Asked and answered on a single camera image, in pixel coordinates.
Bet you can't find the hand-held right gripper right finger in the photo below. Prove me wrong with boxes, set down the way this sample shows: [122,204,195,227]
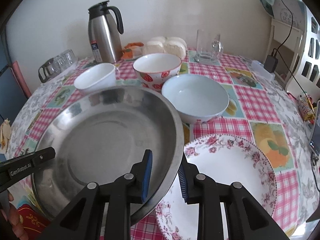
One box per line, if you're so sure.
[177,156,293,240]

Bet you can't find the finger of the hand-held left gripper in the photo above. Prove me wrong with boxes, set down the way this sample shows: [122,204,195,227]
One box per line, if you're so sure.
[0,147,56,193]

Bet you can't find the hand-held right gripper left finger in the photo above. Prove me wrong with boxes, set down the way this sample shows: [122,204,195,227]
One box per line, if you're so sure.
[37,149,153,240]

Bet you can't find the floral white plate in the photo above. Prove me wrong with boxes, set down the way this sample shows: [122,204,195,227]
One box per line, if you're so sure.
[155,134,277,240]

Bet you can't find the stainless steel basin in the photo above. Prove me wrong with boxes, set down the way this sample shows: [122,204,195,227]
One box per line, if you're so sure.
[30,85,185,227]

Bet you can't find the strawberry print bowl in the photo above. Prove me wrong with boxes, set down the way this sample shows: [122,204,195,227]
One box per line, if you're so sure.
[133,53,182,90]

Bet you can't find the person's left hand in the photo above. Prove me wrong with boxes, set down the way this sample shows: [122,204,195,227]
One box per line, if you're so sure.
[0,192,28,240]

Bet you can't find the crumpled beige paper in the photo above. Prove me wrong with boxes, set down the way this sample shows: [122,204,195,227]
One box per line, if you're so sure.
[0,119,12,154]

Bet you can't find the red embroidered cloth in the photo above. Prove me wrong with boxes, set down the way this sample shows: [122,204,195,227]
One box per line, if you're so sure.
[16,204,50,233]

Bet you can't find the pink foam tube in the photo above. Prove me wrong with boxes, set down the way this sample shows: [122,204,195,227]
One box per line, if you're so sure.
[14,60,32,98]

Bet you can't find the pale round bowl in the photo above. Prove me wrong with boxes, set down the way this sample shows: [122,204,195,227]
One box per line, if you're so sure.
[161,74,230,124]

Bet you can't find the clear glass cup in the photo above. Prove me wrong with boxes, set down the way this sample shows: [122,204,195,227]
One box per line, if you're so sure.
[54,54,67,72]
[61,49,78,66]

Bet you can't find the white square bowl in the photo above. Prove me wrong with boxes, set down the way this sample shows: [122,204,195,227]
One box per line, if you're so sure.
[74,63,117,95]

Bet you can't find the orange snack packet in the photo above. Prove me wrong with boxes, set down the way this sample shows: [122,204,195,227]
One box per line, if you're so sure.
[122,42,145,60]

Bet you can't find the bag of white steamed buns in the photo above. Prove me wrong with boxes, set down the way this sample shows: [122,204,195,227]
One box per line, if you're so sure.
[146,36,187,58]

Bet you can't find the white plastic box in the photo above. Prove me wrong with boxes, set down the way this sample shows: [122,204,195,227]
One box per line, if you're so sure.
[251,60,274,80]

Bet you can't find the tall clear glass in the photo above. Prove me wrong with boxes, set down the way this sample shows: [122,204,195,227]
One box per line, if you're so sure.
[195,29,215,63]

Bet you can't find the clear glass mug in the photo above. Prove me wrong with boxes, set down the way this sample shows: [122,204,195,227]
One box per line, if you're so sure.
[211,34,225,58]

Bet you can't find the dark phone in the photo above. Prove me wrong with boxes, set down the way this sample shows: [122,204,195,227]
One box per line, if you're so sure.
[309,100,320,155]

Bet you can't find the colourful packet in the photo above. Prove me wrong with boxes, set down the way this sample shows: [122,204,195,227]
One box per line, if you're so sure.
[296,94,317,123]

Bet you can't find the stainless steel thermos jug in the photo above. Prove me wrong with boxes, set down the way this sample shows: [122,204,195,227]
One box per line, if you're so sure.
[87,0,125,64]

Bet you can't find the black charger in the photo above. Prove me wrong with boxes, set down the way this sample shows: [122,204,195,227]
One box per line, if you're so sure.
[265,54,278,73]

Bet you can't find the white wooden rack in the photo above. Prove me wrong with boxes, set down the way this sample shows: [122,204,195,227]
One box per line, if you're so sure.
[265,17,304,85]

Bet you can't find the green cloth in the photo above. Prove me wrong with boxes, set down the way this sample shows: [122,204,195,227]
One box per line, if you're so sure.
[259,0,275,15]

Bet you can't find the white decorated board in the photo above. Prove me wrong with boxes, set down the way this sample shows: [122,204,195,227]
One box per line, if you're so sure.
[274,0,307,28]

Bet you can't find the glass teapot with black handle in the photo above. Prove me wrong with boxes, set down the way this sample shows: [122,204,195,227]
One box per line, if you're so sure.
[38,57,63,83]

